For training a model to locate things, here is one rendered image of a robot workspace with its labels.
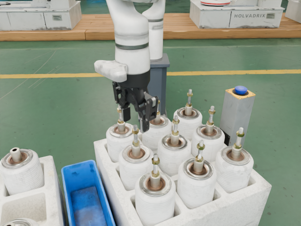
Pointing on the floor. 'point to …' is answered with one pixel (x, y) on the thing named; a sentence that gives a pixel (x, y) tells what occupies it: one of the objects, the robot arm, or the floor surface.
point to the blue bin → (85, 195)
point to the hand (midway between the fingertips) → (135, 121)
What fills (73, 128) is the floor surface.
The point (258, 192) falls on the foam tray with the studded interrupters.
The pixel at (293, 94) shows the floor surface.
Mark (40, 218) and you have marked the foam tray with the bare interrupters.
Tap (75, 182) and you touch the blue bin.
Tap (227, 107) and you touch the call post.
